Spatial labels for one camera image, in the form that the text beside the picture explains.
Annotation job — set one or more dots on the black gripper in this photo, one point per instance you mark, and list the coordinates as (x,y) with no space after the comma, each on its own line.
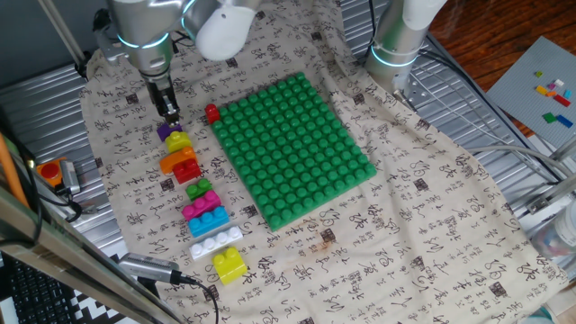
(159,94)

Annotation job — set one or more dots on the purple block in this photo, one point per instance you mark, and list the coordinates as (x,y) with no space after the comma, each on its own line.
(165,132)

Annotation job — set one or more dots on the small yellow block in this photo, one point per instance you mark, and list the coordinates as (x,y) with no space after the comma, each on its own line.
(177,141)

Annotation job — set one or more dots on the small red one-stud block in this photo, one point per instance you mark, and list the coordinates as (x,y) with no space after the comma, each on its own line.
(212,114)

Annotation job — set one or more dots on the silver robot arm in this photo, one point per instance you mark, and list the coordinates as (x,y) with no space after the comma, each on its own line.
(144,27)

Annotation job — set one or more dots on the orange block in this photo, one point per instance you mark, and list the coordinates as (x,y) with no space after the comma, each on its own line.
(173,161)

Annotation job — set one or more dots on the red two-stud block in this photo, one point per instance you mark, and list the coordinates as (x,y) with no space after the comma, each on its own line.
(186,172)

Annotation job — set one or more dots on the green two-stud block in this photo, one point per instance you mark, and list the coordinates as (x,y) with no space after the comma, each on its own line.
(198,190)

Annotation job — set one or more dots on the pink three-stud block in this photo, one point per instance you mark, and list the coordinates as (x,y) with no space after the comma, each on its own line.
(200,206)

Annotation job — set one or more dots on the black rod clamp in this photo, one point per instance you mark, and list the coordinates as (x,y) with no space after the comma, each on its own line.
(82,67)

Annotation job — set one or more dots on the blue three-stud block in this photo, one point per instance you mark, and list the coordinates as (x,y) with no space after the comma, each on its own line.
(207,222)

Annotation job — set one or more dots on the silver metal box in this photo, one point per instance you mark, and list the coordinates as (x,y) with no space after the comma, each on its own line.
(70,176)

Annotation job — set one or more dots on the green studded baseplate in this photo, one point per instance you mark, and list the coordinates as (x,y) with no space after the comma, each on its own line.
(292,153)

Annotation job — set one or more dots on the grey slanted rod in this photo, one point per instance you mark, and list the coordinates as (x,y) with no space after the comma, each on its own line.
(63,33)

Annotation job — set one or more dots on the white four-stud block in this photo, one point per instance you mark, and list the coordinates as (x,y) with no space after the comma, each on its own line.
(213,243)

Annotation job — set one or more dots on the large yellow two-stud block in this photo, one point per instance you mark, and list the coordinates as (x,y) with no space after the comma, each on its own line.
(229,267)

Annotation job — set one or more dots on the orange pole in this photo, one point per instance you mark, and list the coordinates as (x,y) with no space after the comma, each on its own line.
(11,175)

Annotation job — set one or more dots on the black white pattern board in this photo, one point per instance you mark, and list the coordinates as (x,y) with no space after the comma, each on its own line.
(96,310)

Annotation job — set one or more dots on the black keyboard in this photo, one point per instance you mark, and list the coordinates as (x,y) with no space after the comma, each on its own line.
(36,297)

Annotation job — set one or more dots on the beige calligraphy print cloth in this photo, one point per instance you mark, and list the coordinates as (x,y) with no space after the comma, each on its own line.
(405,225)

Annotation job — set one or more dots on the grey flat brick baseplate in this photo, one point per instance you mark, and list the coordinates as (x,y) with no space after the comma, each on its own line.
(517,94)

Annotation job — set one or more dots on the tiny yellow brick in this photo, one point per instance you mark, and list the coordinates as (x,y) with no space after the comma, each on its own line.
(541,90)

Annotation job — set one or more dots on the flat green brick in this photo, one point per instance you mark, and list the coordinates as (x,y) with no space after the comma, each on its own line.
(549,117)

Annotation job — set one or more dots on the tiny orange brick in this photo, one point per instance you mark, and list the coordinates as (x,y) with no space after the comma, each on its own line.
(551,93)

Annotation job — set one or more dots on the tiny white brick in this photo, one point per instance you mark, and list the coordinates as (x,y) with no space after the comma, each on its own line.
(559,83)

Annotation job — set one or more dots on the flat red brick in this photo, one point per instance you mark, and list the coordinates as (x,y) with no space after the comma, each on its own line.
(561,100)

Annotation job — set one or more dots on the flat blue brick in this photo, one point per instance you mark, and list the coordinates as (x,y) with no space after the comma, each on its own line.
(564,121)

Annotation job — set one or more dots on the tiny cyan brick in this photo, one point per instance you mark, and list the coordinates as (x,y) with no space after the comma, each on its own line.
(567,94)

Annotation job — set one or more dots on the clear plastic jar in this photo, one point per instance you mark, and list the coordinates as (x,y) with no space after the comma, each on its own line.
(560,236)

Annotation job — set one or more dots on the teal round container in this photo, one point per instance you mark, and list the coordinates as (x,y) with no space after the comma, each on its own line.
(540,317)

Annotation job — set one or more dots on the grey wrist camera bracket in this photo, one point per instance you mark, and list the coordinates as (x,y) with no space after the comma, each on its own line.
(108,42)

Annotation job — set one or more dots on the grey depth camera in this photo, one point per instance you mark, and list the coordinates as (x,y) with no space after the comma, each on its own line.
(148,267)

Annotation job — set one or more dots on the blurred metal frame bar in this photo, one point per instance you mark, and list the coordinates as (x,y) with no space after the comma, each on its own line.
(67,265)

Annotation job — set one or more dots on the aluminium bar with bracket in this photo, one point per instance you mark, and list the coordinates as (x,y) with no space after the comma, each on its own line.
(551,195)

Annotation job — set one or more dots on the aluminium frame bar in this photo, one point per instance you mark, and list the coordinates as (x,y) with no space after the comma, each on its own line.
(564,148)

